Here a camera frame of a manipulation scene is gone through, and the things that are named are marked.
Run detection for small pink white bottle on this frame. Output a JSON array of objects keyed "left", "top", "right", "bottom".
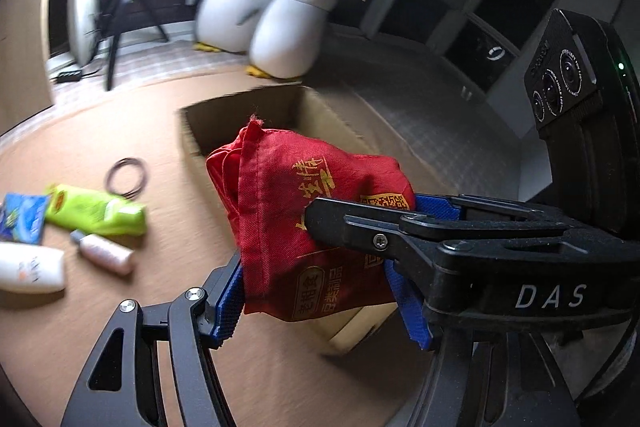
[{"left": 70, "top": 230, "right": 134, "bottom": 277}]

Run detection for green cream tube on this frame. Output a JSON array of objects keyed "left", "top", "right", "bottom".
[{"left": 46, "top": 183, "right": 148, "bottom": 236}]

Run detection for small plush penguin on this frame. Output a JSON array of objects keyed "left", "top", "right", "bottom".
[{"left": 236, "top": 0, "right": 338, "bottom": 80}]

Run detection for blue toy package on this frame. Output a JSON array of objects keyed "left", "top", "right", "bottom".
[{"left": 1, "top": 193, "right": 49, "bottom": 245}]

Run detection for brown cardboard box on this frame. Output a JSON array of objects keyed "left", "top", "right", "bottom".
[{"left": 178, "top": 83, "right": 452, "bottom": 356}]

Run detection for brown hair ties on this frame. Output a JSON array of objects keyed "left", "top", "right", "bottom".
[{"left": 103, "top": 157, "right": 150, "bottom": 200}]

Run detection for black power strip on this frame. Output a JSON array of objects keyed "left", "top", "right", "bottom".
[{"left": 54, "top": 69, "right": 84, "bottom": 84}]

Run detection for wooden headboard panel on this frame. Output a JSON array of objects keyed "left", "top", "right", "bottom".
[{"left": 0, "top": 0, "right": 53, "bottom": 132}]

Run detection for red drawstring pouch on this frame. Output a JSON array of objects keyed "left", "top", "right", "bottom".
[{"left": 206, "top": 118, "right": 416, "bottom": 322}]

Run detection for black camera box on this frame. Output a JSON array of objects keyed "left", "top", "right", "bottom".
[{"left": 524, "top": 9, "right": 639, "bottom": 241}]

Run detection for white lotion bottle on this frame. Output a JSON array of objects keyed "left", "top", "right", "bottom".
[{"left": 0, "top": 242, "right": 66, "bottom": 295}]

